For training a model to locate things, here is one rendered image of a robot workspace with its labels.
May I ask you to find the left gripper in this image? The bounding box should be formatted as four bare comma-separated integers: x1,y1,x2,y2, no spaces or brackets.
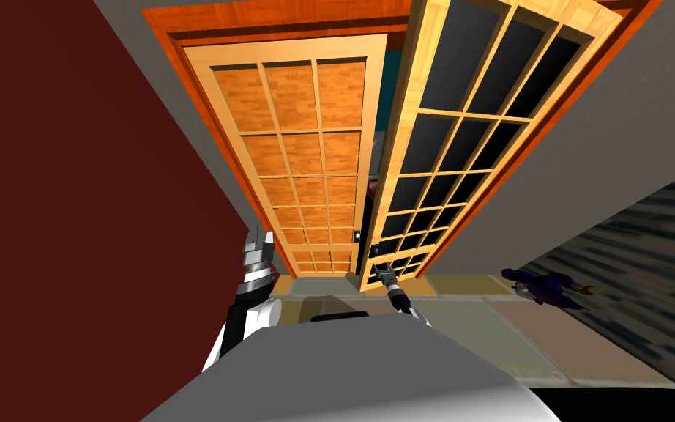
242,225,275,270

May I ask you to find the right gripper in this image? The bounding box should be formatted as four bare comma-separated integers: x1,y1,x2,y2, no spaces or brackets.
372,263,400,289

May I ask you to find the wooden door with orange panels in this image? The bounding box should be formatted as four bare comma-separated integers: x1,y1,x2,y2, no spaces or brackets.
183,34,389,279

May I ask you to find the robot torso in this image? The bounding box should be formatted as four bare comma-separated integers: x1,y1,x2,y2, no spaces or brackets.
141,310,562,422

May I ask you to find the wooden door with dark glass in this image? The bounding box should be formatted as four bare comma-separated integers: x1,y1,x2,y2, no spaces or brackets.
357,0,627,293

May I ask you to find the purple jagged object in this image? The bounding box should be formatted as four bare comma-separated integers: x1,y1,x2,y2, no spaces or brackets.
501,267,597,312

